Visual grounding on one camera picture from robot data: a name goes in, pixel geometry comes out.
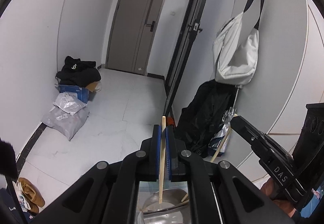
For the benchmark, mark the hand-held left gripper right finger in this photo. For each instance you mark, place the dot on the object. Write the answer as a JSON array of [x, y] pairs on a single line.
[[169, 158]]

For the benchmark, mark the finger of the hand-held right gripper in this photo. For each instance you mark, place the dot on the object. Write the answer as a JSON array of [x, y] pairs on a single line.
[[246, 132]]

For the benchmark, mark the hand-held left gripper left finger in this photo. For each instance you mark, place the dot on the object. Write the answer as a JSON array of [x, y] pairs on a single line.
[[158, 148]]

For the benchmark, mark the pale bamboo chopstick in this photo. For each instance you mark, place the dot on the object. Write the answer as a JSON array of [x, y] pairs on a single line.
[[162, 188], [222, 141], [184, 198]]

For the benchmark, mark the white utensil holder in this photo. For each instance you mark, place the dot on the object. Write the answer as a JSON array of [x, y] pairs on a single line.
[[164, 211]]

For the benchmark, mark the white shoulder bag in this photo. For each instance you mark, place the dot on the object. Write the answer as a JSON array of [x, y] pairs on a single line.
[[235, 62]]

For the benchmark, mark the person's right hand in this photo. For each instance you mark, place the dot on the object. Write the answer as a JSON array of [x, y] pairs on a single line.
[[268, 189]]

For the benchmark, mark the small orange object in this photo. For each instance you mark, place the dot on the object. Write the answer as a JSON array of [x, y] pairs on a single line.
[[170, 122]]

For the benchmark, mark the silver folded umbrella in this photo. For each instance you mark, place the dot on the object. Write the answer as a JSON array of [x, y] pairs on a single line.
[[216, 139]]

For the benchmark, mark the black hanging jacket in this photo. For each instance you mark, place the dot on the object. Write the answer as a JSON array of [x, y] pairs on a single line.
[[202, 117]]

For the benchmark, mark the brown cardboard box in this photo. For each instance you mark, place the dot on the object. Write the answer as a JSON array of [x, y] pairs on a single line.
[[93, 86]]

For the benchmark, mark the blue cardboard box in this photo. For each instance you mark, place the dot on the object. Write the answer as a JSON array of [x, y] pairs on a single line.
[[81, 95]]

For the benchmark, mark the large grey parcel bag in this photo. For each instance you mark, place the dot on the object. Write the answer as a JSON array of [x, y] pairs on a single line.
[[65, 120]]

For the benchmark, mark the small grey parcel bag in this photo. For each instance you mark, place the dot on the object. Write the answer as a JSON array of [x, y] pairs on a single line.
[[68, 103]]

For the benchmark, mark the black framed door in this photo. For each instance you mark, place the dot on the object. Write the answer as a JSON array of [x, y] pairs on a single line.
[[184, 44]]

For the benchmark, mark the black clothes pile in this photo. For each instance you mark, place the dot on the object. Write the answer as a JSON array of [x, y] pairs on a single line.
[[78, 74]]

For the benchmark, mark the grey-brown entrance door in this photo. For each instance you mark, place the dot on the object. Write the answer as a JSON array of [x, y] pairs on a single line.
[[126, 26]]

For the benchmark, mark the brown suede shoe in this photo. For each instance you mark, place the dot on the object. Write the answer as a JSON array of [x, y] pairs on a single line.
[[31, 191], [33, 208]]

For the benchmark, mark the white patterned sock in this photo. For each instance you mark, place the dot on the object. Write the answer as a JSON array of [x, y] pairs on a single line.
[[20, 196]]

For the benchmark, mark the navy shoe box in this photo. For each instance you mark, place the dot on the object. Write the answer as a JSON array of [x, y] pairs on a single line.
[[10, 203]]

